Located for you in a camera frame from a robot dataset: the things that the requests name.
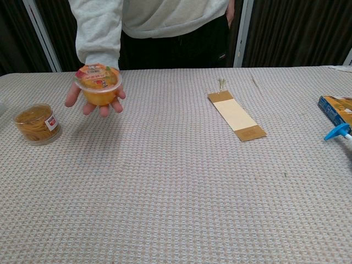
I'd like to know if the person's left hand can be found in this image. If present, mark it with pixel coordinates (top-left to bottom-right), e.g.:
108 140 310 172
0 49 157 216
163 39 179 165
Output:
227 0 235 30

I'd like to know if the person's right hand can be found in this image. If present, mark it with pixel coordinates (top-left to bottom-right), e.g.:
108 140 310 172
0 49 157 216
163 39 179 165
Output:
64 81 127 118

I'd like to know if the orange fruit jelly cup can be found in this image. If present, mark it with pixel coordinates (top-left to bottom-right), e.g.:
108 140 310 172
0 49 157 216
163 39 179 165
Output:
73 63 123 107

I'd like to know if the person's grey sleeved right forearm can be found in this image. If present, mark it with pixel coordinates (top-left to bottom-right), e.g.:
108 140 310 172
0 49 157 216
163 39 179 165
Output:
74 0 123 72

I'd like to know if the clear jar of rubber bands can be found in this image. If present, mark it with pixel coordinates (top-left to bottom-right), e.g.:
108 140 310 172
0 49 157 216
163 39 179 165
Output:
13 103 63 146

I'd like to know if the person's torso in grey sweatshirt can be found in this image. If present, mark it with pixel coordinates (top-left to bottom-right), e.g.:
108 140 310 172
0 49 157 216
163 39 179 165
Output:
118 0 236 69

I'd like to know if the person in white sweater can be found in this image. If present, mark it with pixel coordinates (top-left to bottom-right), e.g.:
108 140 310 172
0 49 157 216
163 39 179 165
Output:
0 0 352 76

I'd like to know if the brown and cream paper bookmark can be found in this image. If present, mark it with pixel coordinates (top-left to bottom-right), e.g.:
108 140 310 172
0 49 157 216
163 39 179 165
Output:
207 78 268 142

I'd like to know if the blue and yellow carton box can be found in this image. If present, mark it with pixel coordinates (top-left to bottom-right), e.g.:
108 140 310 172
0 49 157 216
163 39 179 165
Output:
317 95 352 128

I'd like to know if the beige woven tablecloth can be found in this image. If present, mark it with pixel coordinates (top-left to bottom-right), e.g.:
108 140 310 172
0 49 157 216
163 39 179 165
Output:
0 65 352 264

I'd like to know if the blue pump detergent bottle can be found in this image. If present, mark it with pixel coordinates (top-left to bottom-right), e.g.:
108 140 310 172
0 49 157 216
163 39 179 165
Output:
323 123 352 144

